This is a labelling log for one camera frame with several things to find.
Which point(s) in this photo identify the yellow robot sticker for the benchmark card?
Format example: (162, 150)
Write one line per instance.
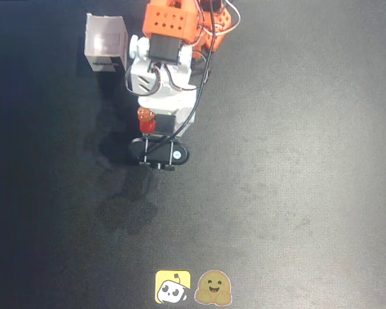
(172, 286)

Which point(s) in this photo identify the open white cardboard box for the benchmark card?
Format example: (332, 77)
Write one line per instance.
(104, 42)

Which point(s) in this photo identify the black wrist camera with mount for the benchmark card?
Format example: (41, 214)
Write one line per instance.
(157, 154)

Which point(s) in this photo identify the hugging face emoji sticker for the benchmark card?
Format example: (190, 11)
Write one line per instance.
(213, 287)

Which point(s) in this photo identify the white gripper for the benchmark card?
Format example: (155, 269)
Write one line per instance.
(166, 125)

